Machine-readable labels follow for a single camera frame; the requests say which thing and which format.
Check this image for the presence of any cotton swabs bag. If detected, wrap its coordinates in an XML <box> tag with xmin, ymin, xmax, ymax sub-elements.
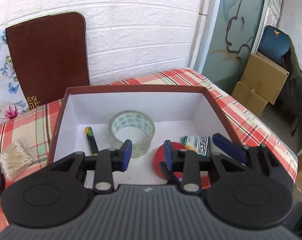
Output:
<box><xmin>0</xmin><ymin>140</ymin><xmax>35</xmax><ymax>180</ymax></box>

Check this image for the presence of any yellow green marker pen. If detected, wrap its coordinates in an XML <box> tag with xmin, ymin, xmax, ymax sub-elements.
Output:
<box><xmin>85</xmin><ymin>126</ymin><xmax>99</xmax><ymax>155</ymax></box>

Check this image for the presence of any green white small packet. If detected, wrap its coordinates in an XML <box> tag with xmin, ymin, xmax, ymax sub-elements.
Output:
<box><xmin>181</xmin><ymin>136</ymin><xmax>210</xmax><ymax>157</ymax></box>

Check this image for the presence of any red cardboard box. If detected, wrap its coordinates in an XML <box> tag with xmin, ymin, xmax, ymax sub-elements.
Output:
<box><xmin>48</xmin><ymin>85</ymin><xmax>239</xmax><ymax>185</ymax></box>

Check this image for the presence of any clear packing tape roll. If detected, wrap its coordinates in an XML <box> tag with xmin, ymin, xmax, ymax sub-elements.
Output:
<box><xmin>108</xmin><ymin>111</ymin><xmax>155</xmax><ymax>158</ymax></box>

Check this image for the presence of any lower cardboard box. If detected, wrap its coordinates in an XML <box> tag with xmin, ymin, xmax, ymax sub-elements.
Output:
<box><xmin>232</xmin><ymin>81</ymin><xmax>268</xmax><ymax>116</ymax></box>

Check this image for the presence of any dark hanging jacket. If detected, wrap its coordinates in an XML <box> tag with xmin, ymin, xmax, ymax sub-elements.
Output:
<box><xmin>280</xmin><ymin>39</ymin><xmax>302</xmax><ymax>135</ymax></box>

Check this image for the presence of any red plaid bedsheet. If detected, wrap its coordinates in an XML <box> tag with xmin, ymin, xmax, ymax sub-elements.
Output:
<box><xmin>0</xmin><ymin>68</ymin><xmax>299</xmax><ymax>234</ymax></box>

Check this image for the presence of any upper cardboard box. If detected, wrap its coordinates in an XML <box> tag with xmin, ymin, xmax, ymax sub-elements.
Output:
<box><xmin>240</xmin><ymin>53</ymin><xmax>289</xmax><ymax>104</ymax></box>

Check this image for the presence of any dark brown headboard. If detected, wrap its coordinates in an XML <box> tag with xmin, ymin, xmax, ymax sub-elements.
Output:
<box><xmin>5</xmin><ymin>12</ymin><xmax>90</xmax><ymax>105</ymax></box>

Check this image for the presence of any cartoon painted door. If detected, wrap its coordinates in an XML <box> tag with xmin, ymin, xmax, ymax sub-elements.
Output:
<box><xmin>202</xmin><ymin>0</ymin><xmax>264</xmax><ymax>93</ymax></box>

